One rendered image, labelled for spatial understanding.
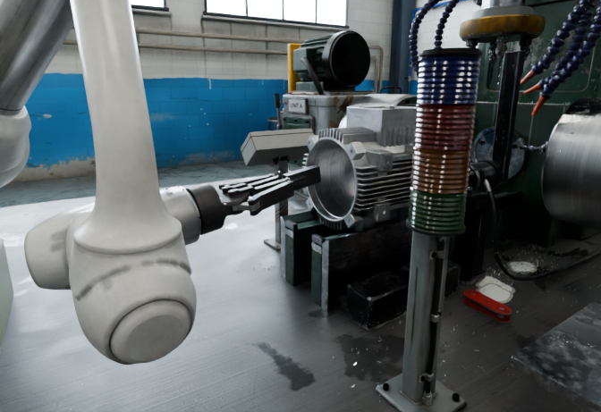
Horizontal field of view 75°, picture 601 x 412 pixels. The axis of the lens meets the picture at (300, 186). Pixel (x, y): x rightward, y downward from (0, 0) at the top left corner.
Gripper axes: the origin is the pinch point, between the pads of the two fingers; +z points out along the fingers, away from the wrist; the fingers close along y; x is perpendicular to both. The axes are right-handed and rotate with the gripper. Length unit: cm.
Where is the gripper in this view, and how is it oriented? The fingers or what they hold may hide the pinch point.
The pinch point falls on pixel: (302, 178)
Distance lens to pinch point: 69.6
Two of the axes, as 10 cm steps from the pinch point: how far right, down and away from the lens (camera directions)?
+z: 8.3, -2.7, 5.0
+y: -5.5, -2.0, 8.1
